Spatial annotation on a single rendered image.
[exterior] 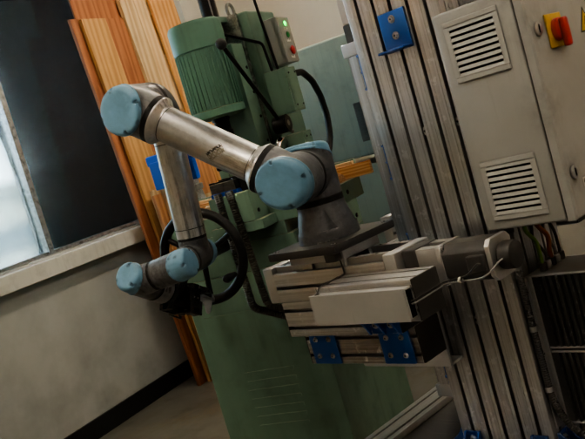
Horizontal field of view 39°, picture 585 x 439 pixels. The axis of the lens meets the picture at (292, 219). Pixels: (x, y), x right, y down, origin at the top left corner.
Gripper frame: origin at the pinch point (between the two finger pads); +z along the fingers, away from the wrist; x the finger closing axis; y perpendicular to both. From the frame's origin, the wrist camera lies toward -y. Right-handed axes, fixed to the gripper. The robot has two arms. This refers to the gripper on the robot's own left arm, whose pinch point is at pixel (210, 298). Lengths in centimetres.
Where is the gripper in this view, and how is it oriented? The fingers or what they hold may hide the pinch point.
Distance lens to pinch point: 228.3
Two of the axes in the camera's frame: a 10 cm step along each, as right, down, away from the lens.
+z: 5.0, 2.9, 8.2
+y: 0.3, 9.4, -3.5
